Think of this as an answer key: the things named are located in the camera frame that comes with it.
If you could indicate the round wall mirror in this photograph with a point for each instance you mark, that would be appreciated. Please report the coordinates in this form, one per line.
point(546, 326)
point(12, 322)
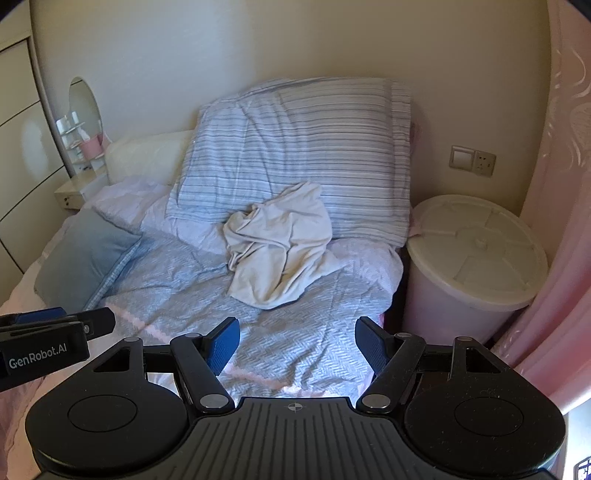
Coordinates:
point(83, 101)

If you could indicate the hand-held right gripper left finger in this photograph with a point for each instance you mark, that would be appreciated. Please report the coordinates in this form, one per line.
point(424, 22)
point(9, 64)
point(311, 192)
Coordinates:
point(226, 344)

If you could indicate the pink fluffy blanket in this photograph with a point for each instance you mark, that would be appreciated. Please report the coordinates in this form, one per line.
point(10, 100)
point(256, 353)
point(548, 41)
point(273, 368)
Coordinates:
point(16, 415)

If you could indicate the white plastic bucket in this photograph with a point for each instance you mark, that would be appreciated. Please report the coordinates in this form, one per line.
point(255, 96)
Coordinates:
point(443, 318)

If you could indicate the cream garment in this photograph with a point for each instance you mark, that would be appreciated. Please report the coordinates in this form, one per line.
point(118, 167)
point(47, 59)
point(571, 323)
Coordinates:
point(277, 249)

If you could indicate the light blue textured quilt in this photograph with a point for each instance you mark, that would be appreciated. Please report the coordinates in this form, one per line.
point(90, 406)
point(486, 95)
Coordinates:
point(184, 295)

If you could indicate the white tiered organizer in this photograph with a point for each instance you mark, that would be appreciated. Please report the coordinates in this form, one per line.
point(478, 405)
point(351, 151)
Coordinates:
point(87, 165)

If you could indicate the beige wall socket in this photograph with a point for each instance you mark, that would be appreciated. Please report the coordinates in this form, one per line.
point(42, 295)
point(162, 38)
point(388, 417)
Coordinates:
point(484, 164)

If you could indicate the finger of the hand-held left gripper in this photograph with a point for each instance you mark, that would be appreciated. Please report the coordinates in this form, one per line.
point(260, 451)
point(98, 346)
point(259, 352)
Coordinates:
point(99, 322)
point(39, 315)

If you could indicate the beige wall switch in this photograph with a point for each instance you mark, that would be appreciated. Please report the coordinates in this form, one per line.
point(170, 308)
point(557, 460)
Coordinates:
point(461, 158)

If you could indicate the white pillow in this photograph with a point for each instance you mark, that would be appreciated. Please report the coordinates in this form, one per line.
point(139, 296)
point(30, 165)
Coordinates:
point(147, 154)

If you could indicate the pink patterned curtain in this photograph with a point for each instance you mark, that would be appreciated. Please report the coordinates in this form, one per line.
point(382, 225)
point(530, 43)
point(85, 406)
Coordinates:
point(563, 184)

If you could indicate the white round bucket lid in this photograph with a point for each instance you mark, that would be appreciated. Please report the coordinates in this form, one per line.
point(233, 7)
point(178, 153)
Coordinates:
point(475, 249)

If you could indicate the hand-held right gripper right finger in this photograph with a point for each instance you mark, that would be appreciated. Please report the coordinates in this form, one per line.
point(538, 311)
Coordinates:
point(371, 345)

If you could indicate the white wardrobe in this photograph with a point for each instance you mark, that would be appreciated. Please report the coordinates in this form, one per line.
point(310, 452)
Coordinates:
point(18, 138)

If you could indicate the white bedside shelf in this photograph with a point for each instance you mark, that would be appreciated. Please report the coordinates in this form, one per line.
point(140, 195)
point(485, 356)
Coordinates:
point(74, 191)

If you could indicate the striped blue pillow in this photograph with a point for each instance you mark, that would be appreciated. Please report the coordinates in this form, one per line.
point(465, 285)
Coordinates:
point(300, 138)

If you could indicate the pink cup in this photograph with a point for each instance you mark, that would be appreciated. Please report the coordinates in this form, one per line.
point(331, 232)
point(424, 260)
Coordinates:
point(91, 147)

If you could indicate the small plain blue pillow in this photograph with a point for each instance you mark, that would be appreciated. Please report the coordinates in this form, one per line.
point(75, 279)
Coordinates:
point(83, 258)

